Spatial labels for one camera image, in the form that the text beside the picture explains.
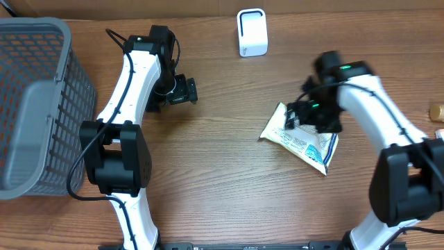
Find white tube with gold cap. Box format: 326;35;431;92
429;104;444;122

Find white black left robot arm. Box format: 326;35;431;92
75;25;198;249

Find small orange white box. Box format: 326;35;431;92
435;129;444;139

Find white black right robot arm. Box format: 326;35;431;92
284;51;443;249

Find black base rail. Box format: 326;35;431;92
160;241;340;250

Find white barcode scanner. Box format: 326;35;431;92
237;8;268;58

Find yellow snack bag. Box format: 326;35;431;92
259;103;339;176

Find grey mesh basket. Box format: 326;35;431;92
1;17;96;200

